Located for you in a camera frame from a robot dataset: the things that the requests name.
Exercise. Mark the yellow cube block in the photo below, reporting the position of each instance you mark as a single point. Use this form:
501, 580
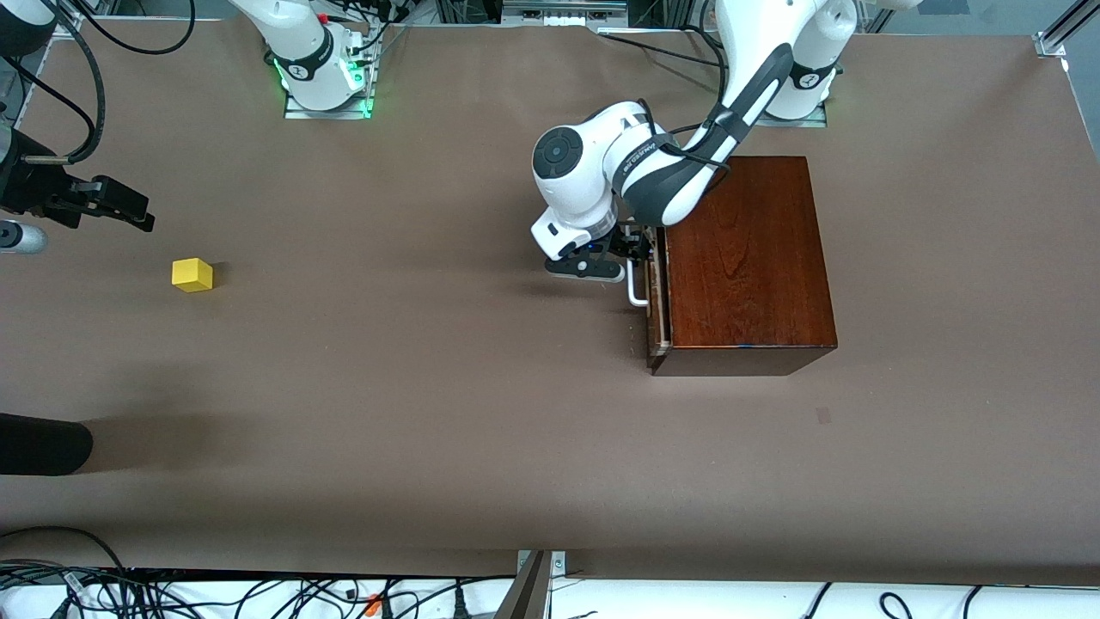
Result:
192, 276

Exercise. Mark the grey power strip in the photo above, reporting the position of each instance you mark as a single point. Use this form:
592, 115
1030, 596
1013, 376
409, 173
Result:
559, 13

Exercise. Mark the black padded pole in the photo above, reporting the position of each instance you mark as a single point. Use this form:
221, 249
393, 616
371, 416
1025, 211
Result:
43, 444

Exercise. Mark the aluminium frame post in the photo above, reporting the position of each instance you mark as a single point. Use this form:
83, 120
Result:
1053, 41

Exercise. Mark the orange plug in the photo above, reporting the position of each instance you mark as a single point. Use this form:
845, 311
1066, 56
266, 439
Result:
375, 606

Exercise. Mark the dark brown wooden cabinet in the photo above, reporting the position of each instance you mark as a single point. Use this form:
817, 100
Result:
748, 284

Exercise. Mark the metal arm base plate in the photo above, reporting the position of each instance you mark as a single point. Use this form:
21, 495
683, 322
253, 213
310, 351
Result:
331, 113
812, 118

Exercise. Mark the aluminium corner bracket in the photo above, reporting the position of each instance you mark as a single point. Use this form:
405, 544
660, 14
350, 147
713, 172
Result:
559, 563

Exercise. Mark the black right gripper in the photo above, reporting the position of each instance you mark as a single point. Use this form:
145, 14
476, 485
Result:
33, 191

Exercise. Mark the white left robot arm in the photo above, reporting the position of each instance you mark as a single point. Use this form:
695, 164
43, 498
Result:
576, 189

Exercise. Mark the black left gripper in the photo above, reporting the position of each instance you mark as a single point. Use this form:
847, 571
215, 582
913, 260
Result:
625, 242

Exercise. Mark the grey metal beam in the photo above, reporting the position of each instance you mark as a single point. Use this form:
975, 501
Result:
524, 602

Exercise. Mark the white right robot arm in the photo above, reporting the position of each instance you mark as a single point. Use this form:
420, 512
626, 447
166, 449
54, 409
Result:
301, 43

